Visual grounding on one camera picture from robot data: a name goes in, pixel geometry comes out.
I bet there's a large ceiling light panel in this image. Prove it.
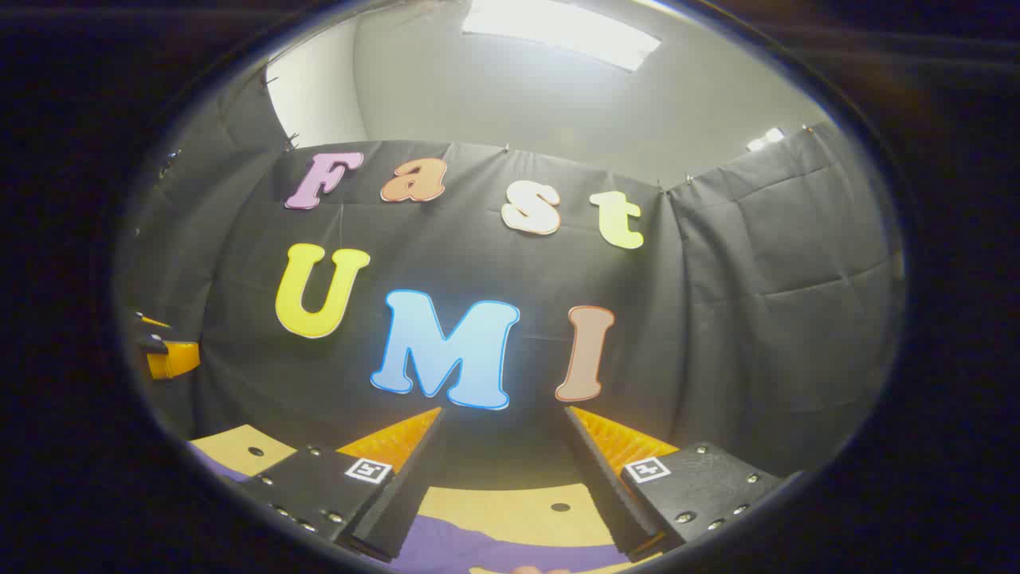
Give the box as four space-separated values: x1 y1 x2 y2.
462 0 662 73

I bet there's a purple corduroy button shirt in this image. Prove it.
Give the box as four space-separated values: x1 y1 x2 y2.
187 442 630 574

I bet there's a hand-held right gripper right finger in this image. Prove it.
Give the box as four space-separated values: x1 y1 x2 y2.
564 405 783 564

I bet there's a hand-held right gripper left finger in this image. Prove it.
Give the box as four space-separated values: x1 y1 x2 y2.
239 407 445 561

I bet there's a black backdrop cloth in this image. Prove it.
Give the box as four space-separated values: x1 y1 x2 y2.
120 76 905 479

